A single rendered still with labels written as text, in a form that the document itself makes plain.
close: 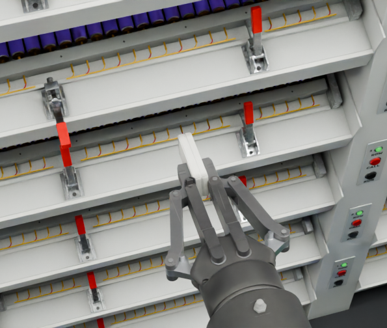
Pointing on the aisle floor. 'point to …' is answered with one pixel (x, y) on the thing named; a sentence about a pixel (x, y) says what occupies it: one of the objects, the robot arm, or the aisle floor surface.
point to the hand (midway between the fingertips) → (193, 164)
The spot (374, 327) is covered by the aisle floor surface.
